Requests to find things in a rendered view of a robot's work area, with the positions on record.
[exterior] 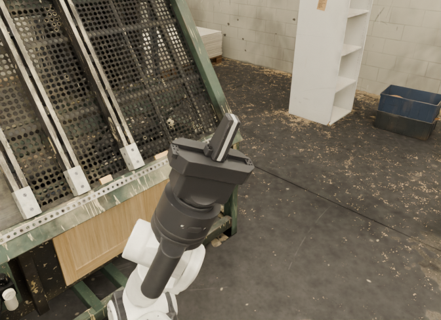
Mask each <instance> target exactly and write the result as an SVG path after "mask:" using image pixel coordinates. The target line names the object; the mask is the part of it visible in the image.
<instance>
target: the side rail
mask: <svg viewBox="0 0 441 320"><path fill-rule="evenodd" d="M170 2H171V4H172V7H173V10H174V12H175V14H176V16H177V19H178V22H179V24H180V26H181V28H182V31H183V34H184V36H185V38H186V41H187V43H188V46H189V47H190V50H191V53H192V55H193V57H194V60H195V62H196V65H197V67H198V69H199V72H200V74H201V77H202V79H203V82H204V84H205V87H206V89H207V92H208V93H209V96H210V99H211V101H212V103H213V106H214V108H215V111H216V113H217V115H218V118H219V120H220V122H221V121H222V118H223V117H224V115H225V113H231V114H232V112H231V110H230V107H229V105H228V102H227V100H226V97H225V95H224V93H223V91H222V88H221V85H220V83H219V80H218V78H217V75H216V73H215V71H214V69H213V66H212V63H211V61H210V59H209V56H208V54H207V51H206V49H205V46H204V44H203V41H202V40H201V37H200V34H199V31H198V29H197V27H196V24H195V22H194V19H193V18H192V15H191V12H190V9H189V8H188V5H187V3H186V0H170Z"/></svg>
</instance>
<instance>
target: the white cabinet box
mask: <svg viewBox="0 0 441 320"><path fill-rule="evenodd" d="M372 4H373V0H300V3H299V16H298V23H297V35H296V42H295V55H294V62H293V75H292V82H291V94H290V101H289V113H290V114H293V115H296V116H299V117H302V118H305V119H309V120H311V121H315V122H317V123H321V124H323V125H329V126H330V125H332V124H333V123H334V122H336V121H338V120H339V119H341V118H342V117H344V116H345V115H347V114H348V113H350V112H351V110H352V106H353V102H354V96H355V92H356V86H357V82H358V76H359V71H360V65H361V61H362V55H363V51H364V45H365V41H366V35H367V30H368V24H369V18H370V14H371V8H372Z"/></svg>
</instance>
